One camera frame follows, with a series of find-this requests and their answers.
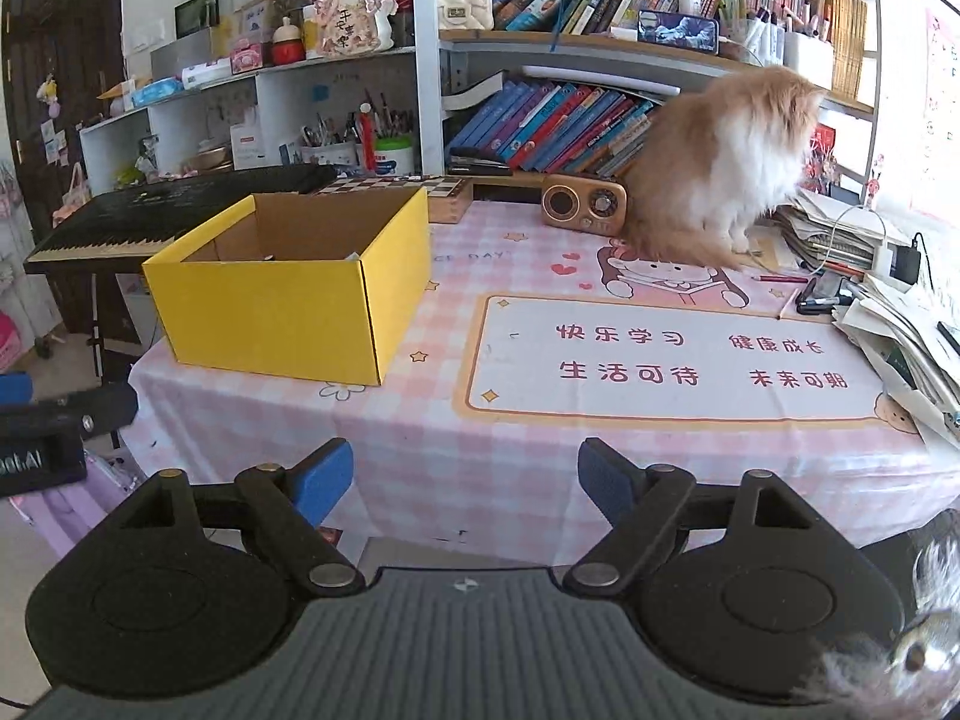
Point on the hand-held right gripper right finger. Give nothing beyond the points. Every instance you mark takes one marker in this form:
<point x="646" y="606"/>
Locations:
<point x="607" y="480"/>

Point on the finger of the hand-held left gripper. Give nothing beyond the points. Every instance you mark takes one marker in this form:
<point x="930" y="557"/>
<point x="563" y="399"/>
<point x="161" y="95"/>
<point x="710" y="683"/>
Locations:
<point x="82" y="409"/>
<point x="15" y="388"/>

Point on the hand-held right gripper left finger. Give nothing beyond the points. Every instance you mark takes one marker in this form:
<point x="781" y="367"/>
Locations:
<point x="322" y="480"/>

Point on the yellow cardboard box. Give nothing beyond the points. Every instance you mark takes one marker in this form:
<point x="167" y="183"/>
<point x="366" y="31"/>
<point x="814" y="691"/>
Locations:
<point x="277" y="315"/>

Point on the pink checked cloth desktop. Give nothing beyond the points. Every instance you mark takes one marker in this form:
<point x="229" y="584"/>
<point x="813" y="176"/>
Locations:
<point x="450" y="465"/>

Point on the pink hanging bag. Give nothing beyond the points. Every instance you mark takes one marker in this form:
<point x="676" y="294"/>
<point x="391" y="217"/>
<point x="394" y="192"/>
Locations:
<point x="7" y="345"/>

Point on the pink purple backpack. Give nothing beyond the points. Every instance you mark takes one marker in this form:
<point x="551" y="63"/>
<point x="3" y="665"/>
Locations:
<point x="90" y="517"/>

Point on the black keyboard stand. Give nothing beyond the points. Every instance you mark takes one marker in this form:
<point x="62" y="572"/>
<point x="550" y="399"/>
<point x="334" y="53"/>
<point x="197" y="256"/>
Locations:
<point x="97" y="330"/>

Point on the printed desk mat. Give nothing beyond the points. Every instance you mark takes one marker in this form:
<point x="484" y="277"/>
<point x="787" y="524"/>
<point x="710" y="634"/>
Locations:
<point x="675" y="405"/>

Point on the black electronic keyboard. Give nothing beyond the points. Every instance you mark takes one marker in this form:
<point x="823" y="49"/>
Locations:
<point x="165" y="210"/>

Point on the red pencil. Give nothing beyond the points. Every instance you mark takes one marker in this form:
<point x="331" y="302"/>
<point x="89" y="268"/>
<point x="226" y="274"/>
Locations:
<point x="780" y="279"/>

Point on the wooden retro radio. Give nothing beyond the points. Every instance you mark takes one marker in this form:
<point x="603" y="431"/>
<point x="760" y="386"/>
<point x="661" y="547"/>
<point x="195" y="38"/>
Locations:
<point x="585" y="204"/>

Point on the black marker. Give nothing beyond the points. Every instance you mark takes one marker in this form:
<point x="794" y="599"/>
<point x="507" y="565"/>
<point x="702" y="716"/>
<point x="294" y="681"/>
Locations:
<point x="821" y="304"/>

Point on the brass bowl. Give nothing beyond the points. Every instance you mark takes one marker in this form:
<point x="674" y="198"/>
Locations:
<point x="208" y="159"/>

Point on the wooden chessboard box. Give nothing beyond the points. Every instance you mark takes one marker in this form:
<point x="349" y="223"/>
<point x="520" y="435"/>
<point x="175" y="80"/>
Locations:
<point x="446" y="202"/>

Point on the white carton with red label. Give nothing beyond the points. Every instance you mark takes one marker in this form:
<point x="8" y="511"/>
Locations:
<point x="245" y="146"/>

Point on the pile of papers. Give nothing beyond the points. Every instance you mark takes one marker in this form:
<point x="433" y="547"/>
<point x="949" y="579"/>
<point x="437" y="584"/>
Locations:
<point x="885" y="337"/>

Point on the grey fluffy pompom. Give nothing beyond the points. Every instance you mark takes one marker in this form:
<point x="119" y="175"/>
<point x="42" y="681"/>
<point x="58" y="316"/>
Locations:
<point x="855" y="671"/>

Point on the blue wet wipes pack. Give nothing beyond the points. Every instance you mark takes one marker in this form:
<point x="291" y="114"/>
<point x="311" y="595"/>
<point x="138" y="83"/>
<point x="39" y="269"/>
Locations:
<point x="157" y="92"/>

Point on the pen holder with pens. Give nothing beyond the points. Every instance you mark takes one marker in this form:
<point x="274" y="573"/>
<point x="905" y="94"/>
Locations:
<point x="330" y="154"/>

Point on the white tub with green lid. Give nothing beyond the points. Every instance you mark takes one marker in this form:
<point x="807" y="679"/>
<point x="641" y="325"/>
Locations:
<point x="394" y="159"/>

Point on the fluffy orange white cat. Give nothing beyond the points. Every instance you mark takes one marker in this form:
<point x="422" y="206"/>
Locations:
<point x="712" y="165"/>

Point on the red tube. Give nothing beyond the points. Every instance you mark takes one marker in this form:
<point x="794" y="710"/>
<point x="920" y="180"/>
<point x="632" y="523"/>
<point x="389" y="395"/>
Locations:
<point x="367" y="139"/>

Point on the row of blue red books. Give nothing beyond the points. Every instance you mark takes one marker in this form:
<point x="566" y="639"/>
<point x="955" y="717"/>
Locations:
<point x="555" y="127"/>

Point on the dark wooden door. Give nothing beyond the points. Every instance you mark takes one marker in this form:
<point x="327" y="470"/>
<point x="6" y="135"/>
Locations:
<point x="52" y="30"/>

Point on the black power adapter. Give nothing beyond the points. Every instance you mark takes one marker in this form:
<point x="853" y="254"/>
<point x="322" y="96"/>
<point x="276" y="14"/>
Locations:
<point x="907" y="262"/>

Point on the pink tissue box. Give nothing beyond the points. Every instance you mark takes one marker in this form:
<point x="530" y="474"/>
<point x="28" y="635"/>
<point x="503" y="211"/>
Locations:
<point x="246" y="58"/>

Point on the white light bar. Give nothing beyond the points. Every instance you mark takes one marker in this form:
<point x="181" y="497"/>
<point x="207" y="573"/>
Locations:
<point x="600" y="77"/>

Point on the white shelf unit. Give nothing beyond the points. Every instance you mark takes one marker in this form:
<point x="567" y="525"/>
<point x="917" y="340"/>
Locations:
<point x="425" y="90"/>

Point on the red round jar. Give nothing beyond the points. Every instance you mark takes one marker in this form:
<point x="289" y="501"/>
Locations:
<point x="289" y="49"/>

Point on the wooden bookshelf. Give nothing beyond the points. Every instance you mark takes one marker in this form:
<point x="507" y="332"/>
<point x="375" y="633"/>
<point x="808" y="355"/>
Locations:
<point x="525" y="49"/>

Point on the phone with lit screen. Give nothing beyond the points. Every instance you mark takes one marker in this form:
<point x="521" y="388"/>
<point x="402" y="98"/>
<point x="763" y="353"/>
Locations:
<point x="679" y="31"/>

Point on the white cosmetics holder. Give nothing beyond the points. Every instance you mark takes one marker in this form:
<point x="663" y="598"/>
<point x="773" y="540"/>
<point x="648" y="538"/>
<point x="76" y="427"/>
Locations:
<point x="808" y="60"/>

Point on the black picture frame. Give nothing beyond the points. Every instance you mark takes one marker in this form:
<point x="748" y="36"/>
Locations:
<point x="191" y="15"/>

